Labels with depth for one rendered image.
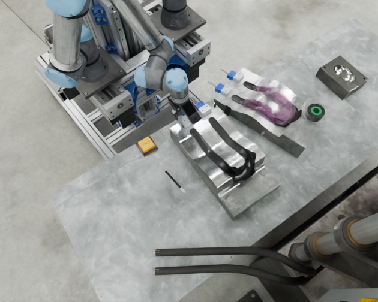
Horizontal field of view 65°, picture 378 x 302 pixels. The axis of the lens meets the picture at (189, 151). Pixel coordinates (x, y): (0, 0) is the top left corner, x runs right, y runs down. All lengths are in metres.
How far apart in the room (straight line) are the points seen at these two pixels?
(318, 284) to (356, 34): 1.43
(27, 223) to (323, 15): 3.23
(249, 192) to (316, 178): 0.34
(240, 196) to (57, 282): 1.43
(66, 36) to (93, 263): 0.88
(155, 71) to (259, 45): 2.04
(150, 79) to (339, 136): 0.99
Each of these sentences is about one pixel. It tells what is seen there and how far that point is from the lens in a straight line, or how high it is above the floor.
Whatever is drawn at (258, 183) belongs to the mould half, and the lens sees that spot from 1.34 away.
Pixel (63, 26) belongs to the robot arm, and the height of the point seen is 1.47.
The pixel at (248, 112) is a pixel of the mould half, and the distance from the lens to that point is 1.46.
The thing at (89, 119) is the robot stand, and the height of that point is 0.23.
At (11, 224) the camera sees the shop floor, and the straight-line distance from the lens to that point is 2.50.
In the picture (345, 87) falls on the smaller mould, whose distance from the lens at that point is 1.73.
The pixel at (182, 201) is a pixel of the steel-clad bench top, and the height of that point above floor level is 0.80.
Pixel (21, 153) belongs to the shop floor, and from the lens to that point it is 2.68.
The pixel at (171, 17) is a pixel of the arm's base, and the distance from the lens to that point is 1.55.
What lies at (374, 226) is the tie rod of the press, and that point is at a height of 1.41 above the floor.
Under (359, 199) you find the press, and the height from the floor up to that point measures 0.79.
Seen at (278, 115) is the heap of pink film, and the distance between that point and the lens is 1.48.
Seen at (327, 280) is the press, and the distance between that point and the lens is 1.42.
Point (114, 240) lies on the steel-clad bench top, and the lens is 1.35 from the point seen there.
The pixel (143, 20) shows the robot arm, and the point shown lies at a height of 1.39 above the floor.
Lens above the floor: 2.10
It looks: 65 degrees down
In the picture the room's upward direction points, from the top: 2 degrees counter-clockwise
